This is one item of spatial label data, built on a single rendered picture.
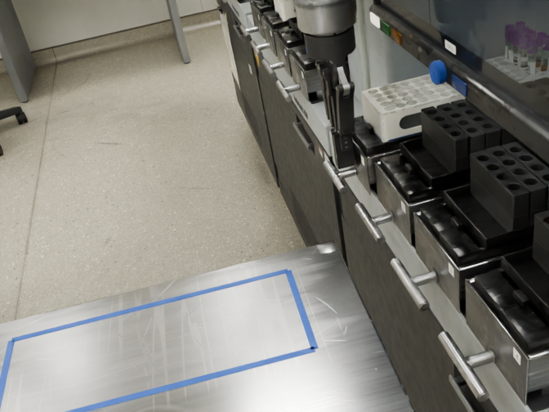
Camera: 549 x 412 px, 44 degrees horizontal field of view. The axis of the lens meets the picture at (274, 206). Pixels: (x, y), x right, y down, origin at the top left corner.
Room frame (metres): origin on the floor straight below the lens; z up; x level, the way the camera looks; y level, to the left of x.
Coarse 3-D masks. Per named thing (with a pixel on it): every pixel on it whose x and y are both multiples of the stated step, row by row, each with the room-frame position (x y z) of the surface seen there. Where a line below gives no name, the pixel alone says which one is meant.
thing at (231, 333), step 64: (320, 256) 0.67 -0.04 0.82; (64, 320) 0.64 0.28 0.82; (128, 320) 0.62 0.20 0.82; (192, 320) 0.59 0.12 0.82; (256, 320) 0.57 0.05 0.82; (320, 320) 0.55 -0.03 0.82; (0, 384) 0.55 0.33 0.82; (64, 384) 0.53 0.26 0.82; (128, 384) 0.51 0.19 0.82; (192, 384) 0.50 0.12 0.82; (256, 384) 0.48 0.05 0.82; (320, 384) 0.46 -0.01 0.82; (384, 384) 0.45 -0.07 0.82
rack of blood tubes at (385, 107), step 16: (416, 80) 1.03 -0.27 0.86; (368, 96) 1.00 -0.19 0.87; (384, 96) 0.99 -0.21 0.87; (400, 96) 0.98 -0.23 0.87; (416, 96) 0.98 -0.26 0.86; (432, 96) 0.96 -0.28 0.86; (448, 96) 0.94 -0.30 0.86; (368, 112) 0.99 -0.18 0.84; (384, 112) 0.93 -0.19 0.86; (400, 112) 0.93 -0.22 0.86; (416, 112) 0.94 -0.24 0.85; (384, 128) 0.93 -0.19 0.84; (400, 128) 0.93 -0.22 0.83; (416, 128) 0.94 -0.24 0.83
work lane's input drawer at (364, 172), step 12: (360, 120) 1.02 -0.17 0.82; (360, 132) 0.98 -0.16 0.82; (372, 132) 0.97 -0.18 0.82; (360, 144) 0.95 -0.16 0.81; (372, 144) 0.93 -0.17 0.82; (384, 144) 0.92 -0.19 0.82; (396, 144) 0.93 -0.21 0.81; (360, 156) 0.94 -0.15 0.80; (372, 156) 0.91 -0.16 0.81; (384, 156) 0.91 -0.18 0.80; (360, 168) 0.95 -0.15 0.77; (372, 168) 0.91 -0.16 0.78; (336, 180) 0.95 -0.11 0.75; (360, 180) 0.95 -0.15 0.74; (372, 180) 0.91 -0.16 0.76
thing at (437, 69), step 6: (438, 60) 0.79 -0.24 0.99; (432, 66) 0.79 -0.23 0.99; (438, 66) 0.78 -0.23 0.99; (444, 66) 0.78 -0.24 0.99; (432, 72) 0.79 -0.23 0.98; (438, 72) 0.77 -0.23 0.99; (444, 72) 0.77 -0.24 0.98; (432, 78) 0.79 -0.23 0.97; (438, 78) 0.77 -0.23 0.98; (444, 78) 0.77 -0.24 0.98; (438, 84) 0.78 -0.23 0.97
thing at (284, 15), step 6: (276, 0) 1.69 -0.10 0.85; (282, 0) 1.64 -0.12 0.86; (288, 0) 1.64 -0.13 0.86; (276, 6) 1.70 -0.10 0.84; (282, 6) 1.64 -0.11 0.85; (288, 6) 1.64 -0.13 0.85; (294, 6) 1.74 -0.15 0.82; (282, 12) 1.64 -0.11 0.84; (288, 12) 1.64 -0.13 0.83; (294, 12) 1.64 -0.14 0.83; (282, 18) 1.65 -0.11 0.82; (288, 18) 1.64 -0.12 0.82
